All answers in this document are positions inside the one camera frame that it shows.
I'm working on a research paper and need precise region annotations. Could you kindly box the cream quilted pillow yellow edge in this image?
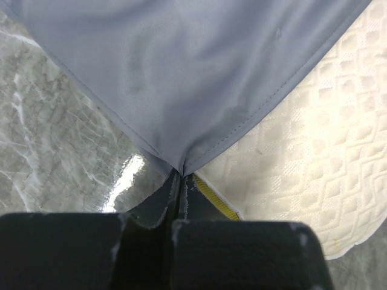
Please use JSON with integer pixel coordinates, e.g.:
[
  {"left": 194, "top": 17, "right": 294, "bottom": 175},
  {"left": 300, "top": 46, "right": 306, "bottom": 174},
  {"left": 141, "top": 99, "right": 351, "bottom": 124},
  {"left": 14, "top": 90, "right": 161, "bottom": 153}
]
[{"left": 195, "top": 1, "right": 386, "bottom": 260}]

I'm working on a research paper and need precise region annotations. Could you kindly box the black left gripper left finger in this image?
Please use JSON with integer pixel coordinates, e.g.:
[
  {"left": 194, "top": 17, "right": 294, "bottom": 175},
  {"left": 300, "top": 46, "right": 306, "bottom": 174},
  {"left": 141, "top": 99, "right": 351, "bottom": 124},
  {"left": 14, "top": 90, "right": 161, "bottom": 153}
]
[{"left": 1, "top": 171, "right": 181, "bottom": 289}]

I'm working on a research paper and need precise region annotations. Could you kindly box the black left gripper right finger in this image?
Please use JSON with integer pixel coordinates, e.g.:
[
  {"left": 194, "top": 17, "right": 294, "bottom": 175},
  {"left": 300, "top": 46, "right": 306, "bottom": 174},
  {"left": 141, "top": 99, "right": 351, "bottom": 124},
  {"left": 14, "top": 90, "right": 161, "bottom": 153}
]
[{"left": 171, "top": 176, "right": 334, "bottom": 289}]

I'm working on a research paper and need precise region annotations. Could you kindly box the grey pillowcase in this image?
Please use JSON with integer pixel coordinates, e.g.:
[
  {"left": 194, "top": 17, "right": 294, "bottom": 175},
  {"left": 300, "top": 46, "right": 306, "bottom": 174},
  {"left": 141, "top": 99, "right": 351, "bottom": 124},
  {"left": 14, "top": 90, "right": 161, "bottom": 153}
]
[{"left": 1, "top": 1, "right": 368, "bottom": 175}]

